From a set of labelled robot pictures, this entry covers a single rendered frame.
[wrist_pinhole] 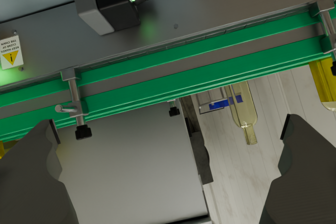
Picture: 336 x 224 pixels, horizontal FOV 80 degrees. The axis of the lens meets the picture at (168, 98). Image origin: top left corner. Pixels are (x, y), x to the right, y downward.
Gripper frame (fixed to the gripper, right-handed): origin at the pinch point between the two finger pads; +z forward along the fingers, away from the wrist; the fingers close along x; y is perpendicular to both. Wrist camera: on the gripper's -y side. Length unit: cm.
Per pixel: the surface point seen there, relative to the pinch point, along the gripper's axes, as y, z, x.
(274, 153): 260, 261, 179
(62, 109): 9.5, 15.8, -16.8
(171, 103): 21.4, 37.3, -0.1
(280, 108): 165, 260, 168
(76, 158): 42, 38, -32
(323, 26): 0.1, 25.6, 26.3
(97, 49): 3.0, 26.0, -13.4
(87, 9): -4.2, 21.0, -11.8
